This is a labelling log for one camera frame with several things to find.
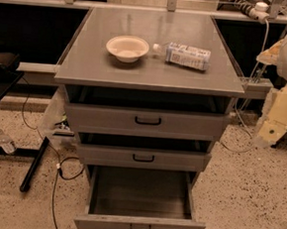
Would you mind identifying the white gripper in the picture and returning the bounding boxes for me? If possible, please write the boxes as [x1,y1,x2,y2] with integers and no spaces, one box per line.
[253,40,287,148]

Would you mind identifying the grey bottom drawer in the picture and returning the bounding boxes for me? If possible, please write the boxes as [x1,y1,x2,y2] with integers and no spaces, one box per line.
[74,166,205,229]

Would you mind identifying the grey drawer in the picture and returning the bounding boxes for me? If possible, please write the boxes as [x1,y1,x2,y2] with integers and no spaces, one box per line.
[77,133,211,172]
[74,166,205,229]
[61,83,234,144]

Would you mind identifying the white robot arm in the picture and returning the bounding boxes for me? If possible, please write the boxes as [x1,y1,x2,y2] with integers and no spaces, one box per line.
[253,35,287,148]

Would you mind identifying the grey drawer cabinet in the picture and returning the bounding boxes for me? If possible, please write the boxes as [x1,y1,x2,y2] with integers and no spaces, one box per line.
[47,3,251,194]

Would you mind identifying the grey top drawer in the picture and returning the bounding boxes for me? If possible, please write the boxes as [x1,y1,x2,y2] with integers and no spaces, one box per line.
[61,83,234,144]

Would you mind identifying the grey middle drawer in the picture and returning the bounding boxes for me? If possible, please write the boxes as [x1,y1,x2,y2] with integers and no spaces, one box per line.
[77,133,211,172]

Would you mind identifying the white power strip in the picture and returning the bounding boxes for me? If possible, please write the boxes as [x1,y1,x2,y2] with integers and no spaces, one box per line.
[227,0,271,22]

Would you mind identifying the clear labelled plastic bottle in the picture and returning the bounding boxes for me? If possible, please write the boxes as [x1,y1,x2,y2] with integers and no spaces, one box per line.
[152,42,211,71]

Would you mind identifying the white paper bowl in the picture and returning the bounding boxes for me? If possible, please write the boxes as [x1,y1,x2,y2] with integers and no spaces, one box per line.
[106,36,149,63]

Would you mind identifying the black chair seat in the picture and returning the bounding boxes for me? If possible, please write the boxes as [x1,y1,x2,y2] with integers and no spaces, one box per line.
[0,52,24,100]

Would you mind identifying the black metal bar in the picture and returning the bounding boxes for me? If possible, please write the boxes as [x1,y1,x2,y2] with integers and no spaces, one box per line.
[20,138,49,192]

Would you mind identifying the empty plastic bottle on floor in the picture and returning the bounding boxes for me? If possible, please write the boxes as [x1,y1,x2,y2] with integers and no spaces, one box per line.
[0,129,16,155]

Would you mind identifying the white power cable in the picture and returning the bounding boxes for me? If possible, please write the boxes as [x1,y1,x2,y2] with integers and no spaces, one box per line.
[218,15,272,156]

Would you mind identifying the black floor cable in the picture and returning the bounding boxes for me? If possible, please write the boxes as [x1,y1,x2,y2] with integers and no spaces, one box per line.
[11,76,92,229]

